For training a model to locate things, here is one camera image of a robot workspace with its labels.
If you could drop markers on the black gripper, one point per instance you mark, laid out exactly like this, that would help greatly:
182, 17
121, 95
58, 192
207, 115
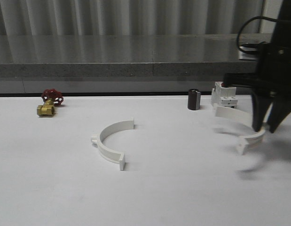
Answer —
272, 82

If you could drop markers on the white half pipe clamp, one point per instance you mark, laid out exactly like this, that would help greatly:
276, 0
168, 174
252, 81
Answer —
102, 140
246, 141

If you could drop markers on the black cylindrical capacitor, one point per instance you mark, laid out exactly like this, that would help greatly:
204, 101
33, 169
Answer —
194, 96

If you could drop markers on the brass valve red handwheel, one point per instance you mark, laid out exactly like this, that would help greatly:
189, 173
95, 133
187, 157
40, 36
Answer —
51, 99

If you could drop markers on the grey stone counter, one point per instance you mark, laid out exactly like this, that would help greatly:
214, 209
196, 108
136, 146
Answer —
72, 64

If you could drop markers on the grey pleated curtain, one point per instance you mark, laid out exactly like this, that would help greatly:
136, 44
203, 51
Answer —
125, 17

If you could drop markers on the white circuit breaker red switch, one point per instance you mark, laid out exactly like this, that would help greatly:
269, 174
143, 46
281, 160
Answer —
223, 96

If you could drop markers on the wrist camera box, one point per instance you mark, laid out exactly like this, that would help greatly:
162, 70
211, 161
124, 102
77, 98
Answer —
250, 51

